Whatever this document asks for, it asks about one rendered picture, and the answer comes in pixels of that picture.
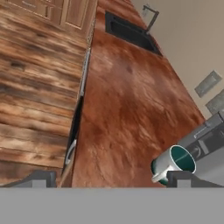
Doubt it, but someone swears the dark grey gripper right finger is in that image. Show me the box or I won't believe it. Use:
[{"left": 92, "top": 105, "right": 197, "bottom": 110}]
[{"left": 166, "top": 171, "right": 223, "bottom": 188}]

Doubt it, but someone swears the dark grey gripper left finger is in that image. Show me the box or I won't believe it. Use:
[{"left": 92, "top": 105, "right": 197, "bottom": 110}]
[{"left": 1, "top": 170, "right": 57, "bottom": 188}]

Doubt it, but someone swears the white and green mug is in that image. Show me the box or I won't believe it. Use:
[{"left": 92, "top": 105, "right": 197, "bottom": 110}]
[{"left": 150, "top": 144, "right": 197, "bottom": 186}]

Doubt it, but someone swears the black dishwasher front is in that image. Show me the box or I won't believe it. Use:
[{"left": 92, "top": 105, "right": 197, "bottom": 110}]
[{"left": 61, "top": 95, "right": 84, "bottom": 175}]

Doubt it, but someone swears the black sink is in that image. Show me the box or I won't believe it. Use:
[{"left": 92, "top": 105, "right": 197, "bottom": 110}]
[{"left": 104, "top": 10, "right": 163, "bottom": 56}]

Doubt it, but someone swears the black tap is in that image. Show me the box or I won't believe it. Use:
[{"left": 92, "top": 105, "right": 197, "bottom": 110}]
[{"left": 142, "top": 4, "right": 160, "bottom": 35}]

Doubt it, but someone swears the wooden cupboard run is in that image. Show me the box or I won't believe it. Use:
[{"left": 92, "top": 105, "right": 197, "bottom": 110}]
[{"left": 5, "top": 0, "right": 98, "bottom": 39}]

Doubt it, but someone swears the silver dishwasher handle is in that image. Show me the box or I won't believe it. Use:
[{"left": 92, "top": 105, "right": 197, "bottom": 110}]
[{"left": 64, "top": 138, "right": 78, "bottom": 166}]

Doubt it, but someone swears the grey wall socket plate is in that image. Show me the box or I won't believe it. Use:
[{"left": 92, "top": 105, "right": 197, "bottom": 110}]
[
  {"left": 194, "top": 70, "right": 222, "bottom": 98},
  {"left": 205, "top": 88, "right": 224, "bottom": 116}
]

